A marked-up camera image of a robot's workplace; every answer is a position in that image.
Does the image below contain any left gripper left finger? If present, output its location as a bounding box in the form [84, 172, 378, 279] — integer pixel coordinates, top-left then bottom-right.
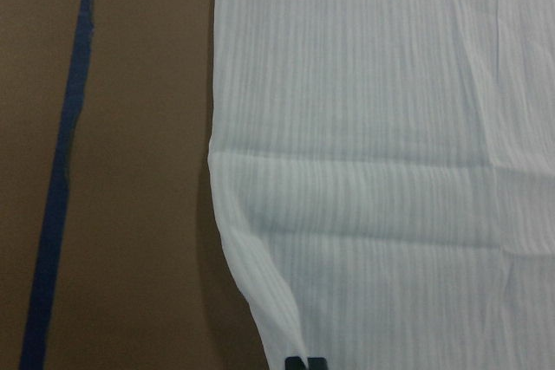
[284, 356, 307, 370]

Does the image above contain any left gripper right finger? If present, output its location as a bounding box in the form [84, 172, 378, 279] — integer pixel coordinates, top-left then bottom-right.
[307, 357, 328, 370]

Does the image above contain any light blue striped shirt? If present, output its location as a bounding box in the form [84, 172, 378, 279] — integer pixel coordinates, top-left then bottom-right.
[208, 0, 554, 369]

